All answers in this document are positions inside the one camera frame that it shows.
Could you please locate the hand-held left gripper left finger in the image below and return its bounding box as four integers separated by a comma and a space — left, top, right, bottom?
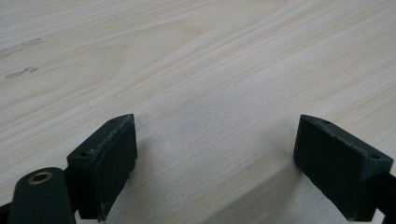
66, 113, 138, 222

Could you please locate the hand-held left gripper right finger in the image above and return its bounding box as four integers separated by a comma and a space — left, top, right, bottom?
292, 114, 394, 222

